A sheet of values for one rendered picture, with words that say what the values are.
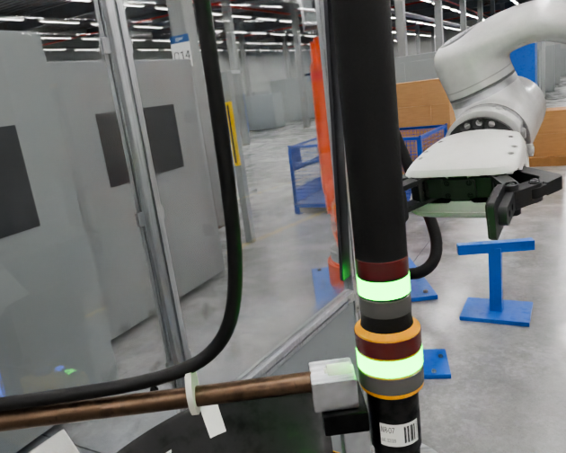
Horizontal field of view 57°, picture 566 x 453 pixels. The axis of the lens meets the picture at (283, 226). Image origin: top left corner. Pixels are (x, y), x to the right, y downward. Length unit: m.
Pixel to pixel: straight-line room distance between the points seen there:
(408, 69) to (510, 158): 10.47
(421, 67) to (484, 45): 10.26
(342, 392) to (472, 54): 0.40
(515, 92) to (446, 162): 0.16
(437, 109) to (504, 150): 7.76
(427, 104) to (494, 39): 7.66
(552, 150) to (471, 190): 9.07
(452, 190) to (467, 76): 0.17
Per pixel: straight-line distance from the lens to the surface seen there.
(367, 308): 0.34
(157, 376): 0.37
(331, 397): 0.36
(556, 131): 9.53
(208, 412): 0.54
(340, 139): 0.33
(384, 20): 0.31
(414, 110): 8.33
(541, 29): 0.61
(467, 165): 0.49
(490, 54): 0.62
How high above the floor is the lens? 1.73
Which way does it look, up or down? 15 degrees down
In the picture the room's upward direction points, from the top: 7 degrees counter-clockwise
